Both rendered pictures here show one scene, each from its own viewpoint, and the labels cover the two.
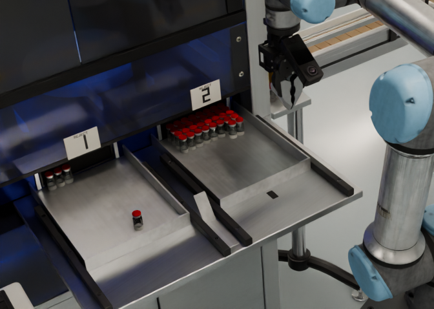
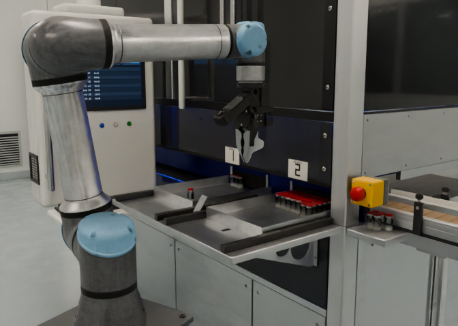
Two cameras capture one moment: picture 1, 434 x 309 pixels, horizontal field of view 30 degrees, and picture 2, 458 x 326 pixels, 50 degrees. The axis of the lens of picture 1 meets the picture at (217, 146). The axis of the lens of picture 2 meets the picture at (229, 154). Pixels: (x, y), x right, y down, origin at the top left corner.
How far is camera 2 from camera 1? 2.09 m
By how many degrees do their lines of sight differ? 77
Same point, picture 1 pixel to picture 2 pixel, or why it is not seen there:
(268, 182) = (233, 222)
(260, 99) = (337, 204)
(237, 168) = (259, 219)
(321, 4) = not seen: hidden behind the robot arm
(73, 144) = (228, 153)
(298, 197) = (221, 236)
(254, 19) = (339, 124)
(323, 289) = not seen: outside the picture
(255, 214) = (201, 226)
